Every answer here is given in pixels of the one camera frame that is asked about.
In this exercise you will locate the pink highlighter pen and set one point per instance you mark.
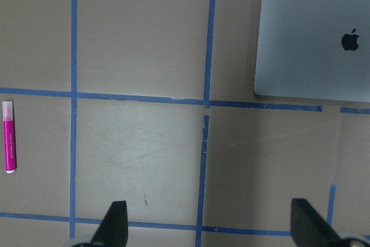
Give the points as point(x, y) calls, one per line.
point(9, 137)

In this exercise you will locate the grey closed laptop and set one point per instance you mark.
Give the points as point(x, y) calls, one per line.
point(316, 49)

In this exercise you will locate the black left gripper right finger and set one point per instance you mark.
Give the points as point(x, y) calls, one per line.
point(307, 227)

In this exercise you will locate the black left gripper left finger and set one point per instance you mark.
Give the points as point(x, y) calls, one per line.
point(113, 230)

